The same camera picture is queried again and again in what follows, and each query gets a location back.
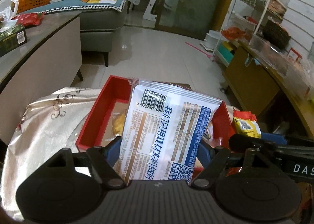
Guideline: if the dark woven basket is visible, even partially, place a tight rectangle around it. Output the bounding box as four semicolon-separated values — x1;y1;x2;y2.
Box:
263;17;291;48

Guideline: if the brown cardboard sheet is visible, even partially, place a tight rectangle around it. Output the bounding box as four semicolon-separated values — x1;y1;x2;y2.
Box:
157;81;195;91

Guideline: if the floral satin cloth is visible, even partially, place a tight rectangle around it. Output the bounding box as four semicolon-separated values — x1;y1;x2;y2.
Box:
0;87;105;222

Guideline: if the red snack packet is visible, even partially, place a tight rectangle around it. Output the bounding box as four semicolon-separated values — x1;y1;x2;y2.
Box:
15;13;45;28

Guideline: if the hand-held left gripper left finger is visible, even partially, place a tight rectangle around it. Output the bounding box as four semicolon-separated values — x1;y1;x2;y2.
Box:
32;136;124;189

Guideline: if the grey coffee table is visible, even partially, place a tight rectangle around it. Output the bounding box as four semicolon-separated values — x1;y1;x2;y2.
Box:
0;12;83;141

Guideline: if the wooden cabinet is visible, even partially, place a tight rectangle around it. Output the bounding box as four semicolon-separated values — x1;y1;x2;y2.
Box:
222;40;314;139

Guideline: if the white plastic bag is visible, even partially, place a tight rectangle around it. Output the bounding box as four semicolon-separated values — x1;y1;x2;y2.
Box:
0;0;20;23

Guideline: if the orange plastic basket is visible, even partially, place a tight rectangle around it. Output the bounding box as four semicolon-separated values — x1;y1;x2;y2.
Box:
16;0;55;14

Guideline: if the orange red bag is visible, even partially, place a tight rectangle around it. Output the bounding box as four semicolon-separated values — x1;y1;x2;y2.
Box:
221;27;246;41

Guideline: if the red cardboard box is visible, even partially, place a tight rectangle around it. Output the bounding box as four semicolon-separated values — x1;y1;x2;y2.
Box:
75;75;236;167

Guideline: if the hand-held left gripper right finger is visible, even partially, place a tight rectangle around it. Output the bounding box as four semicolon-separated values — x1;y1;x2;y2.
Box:
191;141;285;189

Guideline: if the white blue snack packet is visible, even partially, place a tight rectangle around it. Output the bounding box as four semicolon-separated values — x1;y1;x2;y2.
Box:
118;78;224;188

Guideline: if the dark green box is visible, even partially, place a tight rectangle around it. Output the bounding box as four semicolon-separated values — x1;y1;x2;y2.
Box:
0;24;28;57

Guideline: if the glass sliding door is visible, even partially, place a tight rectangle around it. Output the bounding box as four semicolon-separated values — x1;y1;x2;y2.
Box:
154;0;243;41

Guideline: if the small yellow snack packet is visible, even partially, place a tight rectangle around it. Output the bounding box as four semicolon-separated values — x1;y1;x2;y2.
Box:
111;111;127;134

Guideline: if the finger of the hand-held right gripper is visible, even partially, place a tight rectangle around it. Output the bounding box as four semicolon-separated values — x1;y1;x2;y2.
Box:
229;133;288;152

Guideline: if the grey sofa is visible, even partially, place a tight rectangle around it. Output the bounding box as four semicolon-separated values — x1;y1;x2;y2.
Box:
79;0;128;68

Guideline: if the red white card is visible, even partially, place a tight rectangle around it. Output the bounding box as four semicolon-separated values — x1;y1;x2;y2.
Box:
288;47;301;62

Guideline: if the yellow orange snack packet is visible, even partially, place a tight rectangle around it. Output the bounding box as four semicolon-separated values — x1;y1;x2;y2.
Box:
232;111;262;139

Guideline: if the blue cartoon sofa cover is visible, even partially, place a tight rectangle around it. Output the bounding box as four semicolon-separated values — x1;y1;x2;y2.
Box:
36;0;128;15

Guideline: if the clear plastic container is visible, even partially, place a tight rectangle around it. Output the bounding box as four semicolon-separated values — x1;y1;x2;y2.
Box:
249;34;290;75

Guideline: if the pink fly swatter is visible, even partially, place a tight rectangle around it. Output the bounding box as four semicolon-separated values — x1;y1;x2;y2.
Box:
185;42;214;59

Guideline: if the white plastic rack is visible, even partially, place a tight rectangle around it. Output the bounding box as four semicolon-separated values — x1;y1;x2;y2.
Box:
211;0;271;68

